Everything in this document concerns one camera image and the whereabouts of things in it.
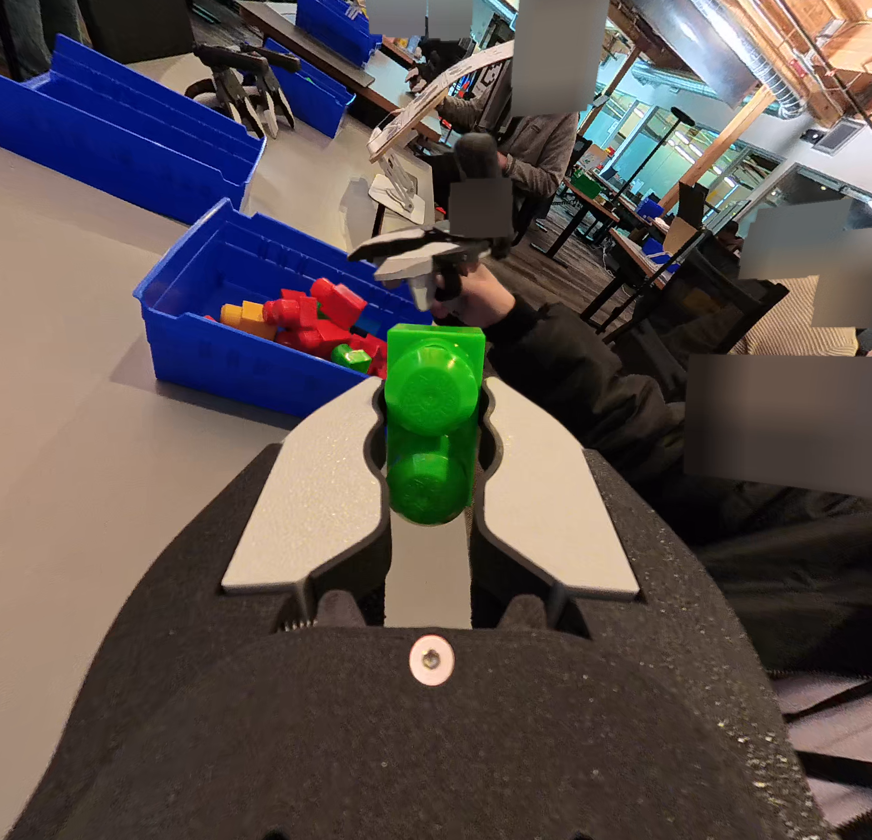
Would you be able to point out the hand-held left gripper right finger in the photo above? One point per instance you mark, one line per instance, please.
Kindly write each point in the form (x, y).
(556, 506)

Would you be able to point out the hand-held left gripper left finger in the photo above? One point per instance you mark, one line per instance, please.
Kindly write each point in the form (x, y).
(307, 506)

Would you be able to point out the person's right hand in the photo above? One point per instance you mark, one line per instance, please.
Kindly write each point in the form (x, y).
(484, 295)

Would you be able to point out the green mega block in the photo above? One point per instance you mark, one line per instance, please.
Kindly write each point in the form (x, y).
(433, 418)

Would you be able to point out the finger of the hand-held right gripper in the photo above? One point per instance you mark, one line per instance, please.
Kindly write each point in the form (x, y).
(409, 245)
(409, 270)

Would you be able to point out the blue storage bin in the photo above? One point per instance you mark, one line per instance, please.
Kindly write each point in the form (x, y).
(314, 97)
(109, 131)
(334, 22)
(177, 336)

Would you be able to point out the idle black gripper tool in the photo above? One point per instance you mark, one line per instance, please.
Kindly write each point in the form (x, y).
(245, 84)

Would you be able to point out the pile of mega blocks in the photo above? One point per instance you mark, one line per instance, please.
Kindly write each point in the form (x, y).
(307, 325)

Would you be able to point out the black desk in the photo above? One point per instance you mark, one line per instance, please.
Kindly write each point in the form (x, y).
(300, 36)

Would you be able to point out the white display stand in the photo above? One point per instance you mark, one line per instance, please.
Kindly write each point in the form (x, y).
(409, 145)

